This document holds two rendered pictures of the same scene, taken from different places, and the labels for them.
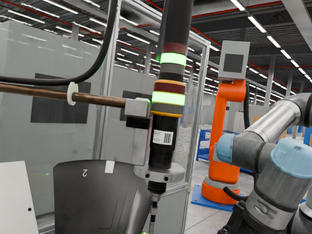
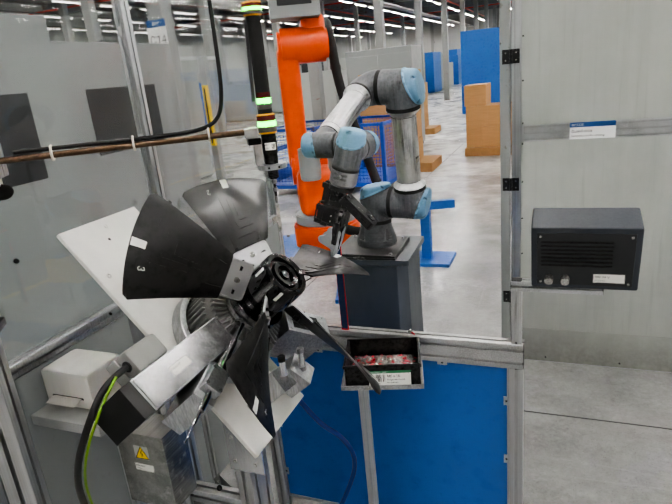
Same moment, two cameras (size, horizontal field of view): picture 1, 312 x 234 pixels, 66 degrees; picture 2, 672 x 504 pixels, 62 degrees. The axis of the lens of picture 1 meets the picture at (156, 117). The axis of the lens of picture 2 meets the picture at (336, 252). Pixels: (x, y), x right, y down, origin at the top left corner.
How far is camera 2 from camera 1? 1.03 m
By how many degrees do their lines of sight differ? 23
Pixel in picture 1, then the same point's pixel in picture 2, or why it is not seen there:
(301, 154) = (351, 135)
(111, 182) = (231, 193)
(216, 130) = (294, 125)
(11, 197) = not seen: hidden behind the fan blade
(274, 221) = (347, 182)
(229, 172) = not seen: hidden behind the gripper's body
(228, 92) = (297, 47)
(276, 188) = (342, 161)
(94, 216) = (232, 214)
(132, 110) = (249, 135)
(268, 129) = (339, 120)
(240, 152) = (319, 145)
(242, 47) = not seen: outside the picture
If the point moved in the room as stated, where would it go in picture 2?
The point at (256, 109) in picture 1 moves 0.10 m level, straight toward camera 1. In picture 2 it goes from (362, 59) to (362, 59)
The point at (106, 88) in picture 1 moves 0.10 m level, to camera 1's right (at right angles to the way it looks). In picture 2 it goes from (143, 112) to (173, 108)
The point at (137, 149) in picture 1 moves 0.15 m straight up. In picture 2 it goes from (258, 157) to (249, 90)
